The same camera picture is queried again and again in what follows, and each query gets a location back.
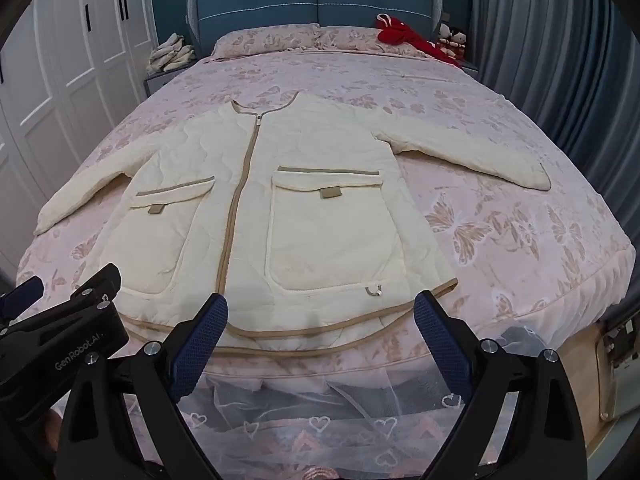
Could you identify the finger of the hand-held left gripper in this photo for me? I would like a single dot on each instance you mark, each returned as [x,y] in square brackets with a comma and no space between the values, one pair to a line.
[100,282]
[22,292]

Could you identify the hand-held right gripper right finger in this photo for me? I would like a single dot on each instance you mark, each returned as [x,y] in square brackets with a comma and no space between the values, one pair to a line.
[442,340]

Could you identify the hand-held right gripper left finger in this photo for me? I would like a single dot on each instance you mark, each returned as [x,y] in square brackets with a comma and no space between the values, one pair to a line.
[202,340]

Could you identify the cream quilted jacket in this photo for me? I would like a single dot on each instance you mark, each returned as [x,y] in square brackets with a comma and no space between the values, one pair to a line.
[310,180]

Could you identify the pink butterfly bedspread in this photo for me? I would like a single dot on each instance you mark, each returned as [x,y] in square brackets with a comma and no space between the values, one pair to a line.
[500,240]

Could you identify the white lace bed skirt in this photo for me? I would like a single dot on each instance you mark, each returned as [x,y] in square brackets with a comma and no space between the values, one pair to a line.
[310,425]

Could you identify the white panelled wardrobe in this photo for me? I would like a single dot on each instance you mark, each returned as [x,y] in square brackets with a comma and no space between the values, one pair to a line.
[60,85]

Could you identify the grey nightstand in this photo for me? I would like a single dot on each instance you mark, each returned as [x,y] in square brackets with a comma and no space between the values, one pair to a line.
[157,82]

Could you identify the pile of beige cloths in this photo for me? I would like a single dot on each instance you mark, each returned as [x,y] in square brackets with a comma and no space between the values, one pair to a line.
[170,55]

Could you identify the blue nightstand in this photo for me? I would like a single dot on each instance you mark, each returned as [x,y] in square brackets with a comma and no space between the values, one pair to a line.
[469,66]

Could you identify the pink butterfly pillow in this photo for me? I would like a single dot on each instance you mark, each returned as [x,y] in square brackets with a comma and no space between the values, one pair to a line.
[265,40]
[350,37]

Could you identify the small plush doll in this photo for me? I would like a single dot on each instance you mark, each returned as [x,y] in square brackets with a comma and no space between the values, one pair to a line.
[444,37]
[459,45]

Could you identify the red cloth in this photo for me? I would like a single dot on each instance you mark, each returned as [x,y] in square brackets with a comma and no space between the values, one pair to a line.
[405,35]

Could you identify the grey curtain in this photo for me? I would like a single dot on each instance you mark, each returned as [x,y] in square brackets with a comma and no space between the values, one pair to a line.
[550,50]

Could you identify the blue padded headboard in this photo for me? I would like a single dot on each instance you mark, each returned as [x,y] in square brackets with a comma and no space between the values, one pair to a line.
[320,5]

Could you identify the wooden bed frame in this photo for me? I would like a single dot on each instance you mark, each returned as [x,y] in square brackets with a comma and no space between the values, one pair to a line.
[585,365]

